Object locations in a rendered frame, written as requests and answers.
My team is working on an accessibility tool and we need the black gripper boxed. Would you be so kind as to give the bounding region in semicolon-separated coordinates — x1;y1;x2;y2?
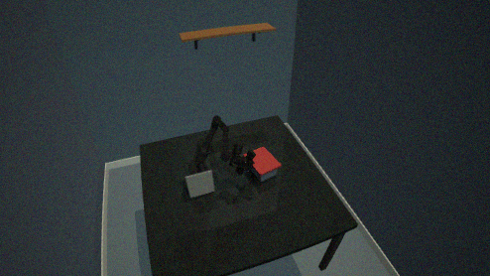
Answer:
235;150;256;176

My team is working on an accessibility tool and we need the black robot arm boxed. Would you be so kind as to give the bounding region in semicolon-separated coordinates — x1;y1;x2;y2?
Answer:
195;115;253;173

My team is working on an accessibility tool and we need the red box lid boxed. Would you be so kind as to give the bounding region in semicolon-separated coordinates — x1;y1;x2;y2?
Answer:
253;147;282;177

